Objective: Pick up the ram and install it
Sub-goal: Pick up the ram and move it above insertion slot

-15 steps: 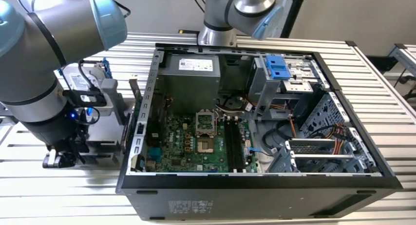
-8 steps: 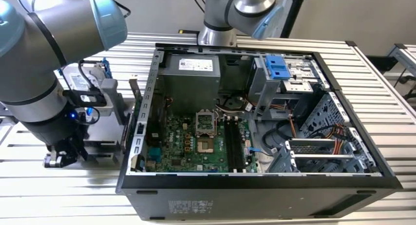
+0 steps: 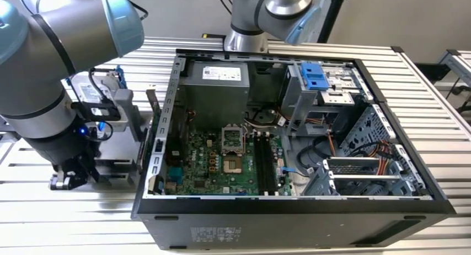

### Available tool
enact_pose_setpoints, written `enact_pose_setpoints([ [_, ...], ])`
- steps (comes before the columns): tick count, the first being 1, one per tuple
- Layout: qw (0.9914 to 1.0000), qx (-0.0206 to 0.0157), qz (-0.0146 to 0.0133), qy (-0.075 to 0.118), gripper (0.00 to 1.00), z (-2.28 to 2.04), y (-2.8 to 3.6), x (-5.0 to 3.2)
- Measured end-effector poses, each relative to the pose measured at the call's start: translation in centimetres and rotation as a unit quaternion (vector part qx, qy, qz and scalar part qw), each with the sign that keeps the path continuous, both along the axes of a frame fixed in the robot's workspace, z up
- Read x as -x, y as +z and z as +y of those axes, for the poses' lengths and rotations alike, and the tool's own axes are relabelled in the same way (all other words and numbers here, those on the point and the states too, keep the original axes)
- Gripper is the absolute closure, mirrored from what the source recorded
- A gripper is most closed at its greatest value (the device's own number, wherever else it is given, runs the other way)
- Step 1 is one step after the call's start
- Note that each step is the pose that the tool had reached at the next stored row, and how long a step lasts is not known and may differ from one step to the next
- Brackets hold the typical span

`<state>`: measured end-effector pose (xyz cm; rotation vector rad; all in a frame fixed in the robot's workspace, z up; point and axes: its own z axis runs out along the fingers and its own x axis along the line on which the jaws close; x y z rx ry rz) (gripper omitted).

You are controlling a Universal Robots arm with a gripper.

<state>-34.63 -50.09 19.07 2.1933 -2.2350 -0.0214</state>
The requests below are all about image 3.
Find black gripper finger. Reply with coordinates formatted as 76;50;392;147
48;167;90;192
84;152;112;187

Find black RAM slot white clips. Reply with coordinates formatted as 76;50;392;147
254;131;267;196
263;131;276;196

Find grey parts rack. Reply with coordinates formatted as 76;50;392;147
87;88;155;194

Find hard disk in blue carrier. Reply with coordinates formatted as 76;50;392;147
68;65;130;112

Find CPU socket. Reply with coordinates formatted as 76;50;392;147
222;153;244;175

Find green motherboard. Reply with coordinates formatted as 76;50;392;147
163;124;296;196

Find grey power supply unit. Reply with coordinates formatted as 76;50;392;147
179;61;252;130

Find black cooling fan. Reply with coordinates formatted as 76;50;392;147
244;104;283;128

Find black open PC case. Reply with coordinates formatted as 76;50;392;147
131;47;458;251

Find metal disk bay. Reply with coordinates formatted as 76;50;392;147
282;62;366;136
300;155;430;197

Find metal slat side table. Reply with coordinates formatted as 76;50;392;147
438;49;471;86

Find thin black camera cable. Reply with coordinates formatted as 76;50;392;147
87;68;116;142

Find metal socket cover frame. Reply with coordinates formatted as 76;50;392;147
220;124;244;154

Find grey wire bundle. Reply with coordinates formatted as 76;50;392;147
243;117;284;129

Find black cable with blue tab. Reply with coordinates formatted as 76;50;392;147
282;166;318;176

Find black looped cable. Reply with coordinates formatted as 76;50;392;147
295;144;327;178

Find orange power wire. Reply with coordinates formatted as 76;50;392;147
326;129;336;158

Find blue plastic drive rail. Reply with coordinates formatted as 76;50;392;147
299;62;326;78
307;77;327;91

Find red orange yellow wire bundle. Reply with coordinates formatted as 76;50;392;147
370;140;394;181

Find black frame post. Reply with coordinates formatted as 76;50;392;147
316;0;352;44

